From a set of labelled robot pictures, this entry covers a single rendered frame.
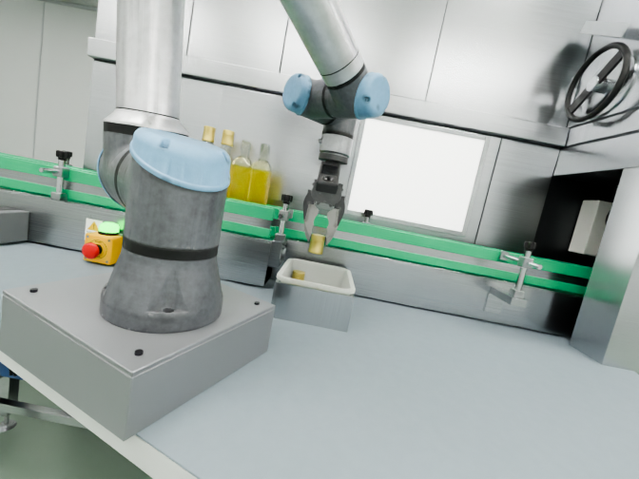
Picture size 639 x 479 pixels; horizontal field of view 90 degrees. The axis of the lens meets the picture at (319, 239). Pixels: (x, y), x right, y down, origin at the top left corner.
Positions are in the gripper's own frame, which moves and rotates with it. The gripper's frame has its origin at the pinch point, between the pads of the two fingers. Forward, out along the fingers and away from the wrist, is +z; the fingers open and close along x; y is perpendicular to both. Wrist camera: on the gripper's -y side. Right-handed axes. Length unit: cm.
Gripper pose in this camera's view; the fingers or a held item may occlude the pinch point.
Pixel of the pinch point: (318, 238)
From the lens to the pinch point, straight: 77.4
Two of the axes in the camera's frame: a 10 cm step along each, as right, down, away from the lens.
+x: -9.8, -1.9, 0.3
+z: -1.8, 9.7, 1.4
